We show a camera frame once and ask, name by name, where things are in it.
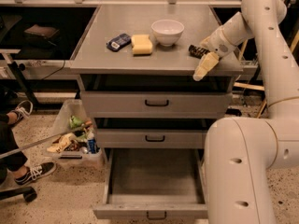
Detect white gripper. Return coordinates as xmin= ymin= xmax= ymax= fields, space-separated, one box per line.
xmin=192 ymin=27 xmax=236 ymax=81

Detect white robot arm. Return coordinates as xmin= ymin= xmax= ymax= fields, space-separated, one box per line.
xmin=193 ymin=0 xmax=299 ymax=224

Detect grey drawer cabinet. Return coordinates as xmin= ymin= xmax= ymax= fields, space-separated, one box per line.
xmin=68 ymin=4 xmax=244 ymax=161

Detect grey middle drawer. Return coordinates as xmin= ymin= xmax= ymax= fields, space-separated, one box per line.
xmin=95 ymin=129 xmax=206 ymax=148

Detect grey top drawer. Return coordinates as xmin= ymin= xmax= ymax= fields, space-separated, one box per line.
xmin=80 ymin=91 xmax=232 ymax=119

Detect grey open bottom drawer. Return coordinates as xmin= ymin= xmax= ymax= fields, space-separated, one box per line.
xmin=93 ymin=148 xmax=207 ymax=220

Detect white ceramic bowl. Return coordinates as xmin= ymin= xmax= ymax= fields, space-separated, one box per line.
xmin=151 ymin=20 xmax=184 ymax=47

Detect yellow sponge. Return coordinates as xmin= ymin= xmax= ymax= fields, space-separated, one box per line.
xmin=131 ymin=35 xmax=152 ymax=55

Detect blue can in bin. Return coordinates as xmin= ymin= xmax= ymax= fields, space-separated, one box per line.
xmin=87 ymin=132 xmax=97 ymax=154

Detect green snack bag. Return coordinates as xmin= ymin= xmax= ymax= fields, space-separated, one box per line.
xmin=69 ymin=116 xmax=83 ymax=129

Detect clear plastic storage bin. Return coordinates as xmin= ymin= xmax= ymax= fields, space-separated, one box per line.
xmin=43 ymin=99 xmax=103 ymax=169

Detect brown box on shelf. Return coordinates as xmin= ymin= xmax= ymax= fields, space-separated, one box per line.
xmin=24 ymin=24 xmax=60 ymax=42

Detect tan snack bag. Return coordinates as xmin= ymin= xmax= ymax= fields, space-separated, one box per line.
xmin=47 ymin=133 xmax=76 ymax=153

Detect black sneaker upper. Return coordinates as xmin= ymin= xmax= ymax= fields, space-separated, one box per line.
xmin=9 ymin=100 xmax=33 ymax=126

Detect black sneaker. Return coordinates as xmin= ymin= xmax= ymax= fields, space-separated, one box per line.
xmin=13 ymin=162 xmax=56 ymax=186
xmin=9 ymin=100 xmax=33 ymax=126

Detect black sneaker lower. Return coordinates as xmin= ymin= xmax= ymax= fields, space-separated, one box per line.
xmin=13 ymin=162 xmax=56 ymax=186

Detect long grey stick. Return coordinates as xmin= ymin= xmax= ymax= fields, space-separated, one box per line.
xmin=0 ymin=124 xmax=91 ymax=159

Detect person leg black trousers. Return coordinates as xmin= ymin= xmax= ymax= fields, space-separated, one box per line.
xmin=0 ymin=112 xmax=28 ymax=185

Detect black chair base caster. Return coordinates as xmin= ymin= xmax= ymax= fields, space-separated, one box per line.
xmin=0 ymin=187 xmax=37 ymax=203

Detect black cable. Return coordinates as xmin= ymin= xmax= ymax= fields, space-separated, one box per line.
xmin=39 ymin=59 xmax=66 ymax=81

